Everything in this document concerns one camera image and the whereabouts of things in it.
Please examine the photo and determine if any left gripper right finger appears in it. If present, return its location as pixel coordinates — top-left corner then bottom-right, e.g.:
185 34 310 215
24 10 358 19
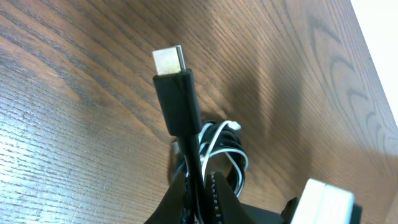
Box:
203 172 284 224

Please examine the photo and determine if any black cable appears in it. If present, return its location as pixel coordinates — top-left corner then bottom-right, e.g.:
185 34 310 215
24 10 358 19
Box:
151 45 249 224

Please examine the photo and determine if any white cable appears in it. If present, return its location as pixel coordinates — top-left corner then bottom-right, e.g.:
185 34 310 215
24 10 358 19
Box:
185 120 249 198

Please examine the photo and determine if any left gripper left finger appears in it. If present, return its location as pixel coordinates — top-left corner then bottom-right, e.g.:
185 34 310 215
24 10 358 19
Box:
144 173 186 224

